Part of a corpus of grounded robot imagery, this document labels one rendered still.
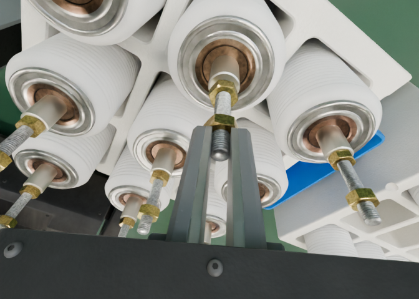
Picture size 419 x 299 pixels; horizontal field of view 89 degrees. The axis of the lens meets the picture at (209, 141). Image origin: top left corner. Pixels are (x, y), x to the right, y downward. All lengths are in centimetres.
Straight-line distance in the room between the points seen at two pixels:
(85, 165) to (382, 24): 51
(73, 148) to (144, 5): 20
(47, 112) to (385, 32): 50
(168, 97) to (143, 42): 6
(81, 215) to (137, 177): 34
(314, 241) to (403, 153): 24
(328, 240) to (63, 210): 60
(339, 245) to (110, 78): 51
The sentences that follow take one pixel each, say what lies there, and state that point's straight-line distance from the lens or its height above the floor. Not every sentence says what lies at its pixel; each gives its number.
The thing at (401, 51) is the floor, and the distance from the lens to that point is 54.
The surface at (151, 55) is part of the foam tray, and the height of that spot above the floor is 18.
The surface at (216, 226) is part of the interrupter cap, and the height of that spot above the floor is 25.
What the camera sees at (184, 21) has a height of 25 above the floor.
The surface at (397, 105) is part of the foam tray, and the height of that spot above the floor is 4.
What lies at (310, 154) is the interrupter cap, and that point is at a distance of 24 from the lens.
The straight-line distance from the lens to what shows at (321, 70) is 24.
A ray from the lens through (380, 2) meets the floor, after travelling 48.
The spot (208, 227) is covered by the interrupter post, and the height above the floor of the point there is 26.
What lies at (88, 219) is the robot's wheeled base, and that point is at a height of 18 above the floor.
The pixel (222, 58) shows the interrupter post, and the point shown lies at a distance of 17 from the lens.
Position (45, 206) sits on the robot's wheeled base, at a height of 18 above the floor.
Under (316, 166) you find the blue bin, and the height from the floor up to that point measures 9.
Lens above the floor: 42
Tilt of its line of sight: 48 degrees down
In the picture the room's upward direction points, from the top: 173 degrees counter-clockwise
